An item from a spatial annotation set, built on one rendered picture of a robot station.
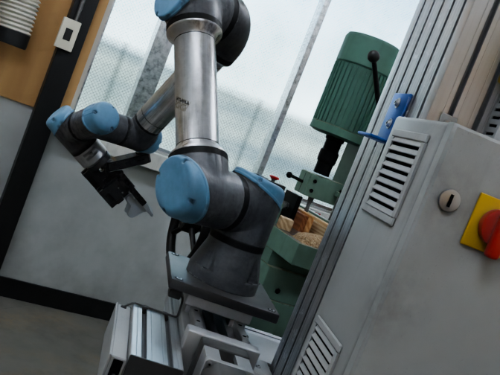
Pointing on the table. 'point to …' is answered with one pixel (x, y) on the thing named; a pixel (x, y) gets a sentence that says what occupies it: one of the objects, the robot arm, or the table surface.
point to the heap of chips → (308, 239)
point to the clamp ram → (290, 204)
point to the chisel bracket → (318, 187)
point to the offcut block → (285, 223)
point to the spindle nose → (328, 155)
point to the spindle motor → (353, 88)
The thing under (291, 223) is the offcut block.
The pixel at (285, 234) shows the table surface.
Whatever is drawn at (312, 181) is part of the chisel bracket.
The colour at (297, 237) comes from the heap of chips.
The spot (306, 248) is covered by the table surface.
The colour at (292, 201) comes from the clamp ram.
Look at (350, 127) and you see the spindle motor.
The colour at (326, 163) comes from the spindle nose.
